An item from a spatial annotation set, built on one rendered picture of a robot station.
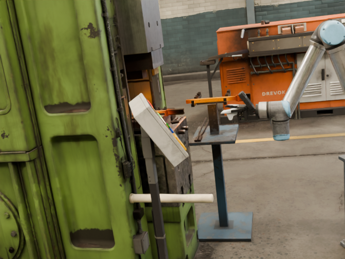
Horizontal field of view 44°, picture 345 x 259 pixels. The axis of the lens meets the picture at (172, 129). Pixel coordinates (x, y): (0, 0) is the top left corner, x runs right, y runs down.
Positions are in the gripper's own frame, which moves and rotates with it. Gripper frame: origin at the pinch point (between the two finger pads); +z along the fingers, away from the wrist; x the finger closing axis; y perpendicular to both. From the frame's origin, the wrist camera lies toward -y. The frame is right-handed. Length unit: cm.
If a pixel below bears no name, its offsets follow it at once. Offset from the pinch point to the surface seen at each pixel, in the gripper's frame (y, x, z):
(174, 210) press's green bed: 56, -16, 31
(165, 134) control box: -7, -71, 12
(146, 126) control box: -12, -74, 19
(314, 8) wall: -28, 763, -79
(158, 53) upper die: -34.2, 0.7, 33.4
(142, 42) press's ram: -42, -18, 35
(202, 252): 100, 11, 25
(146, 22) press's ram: -52, -14, 33
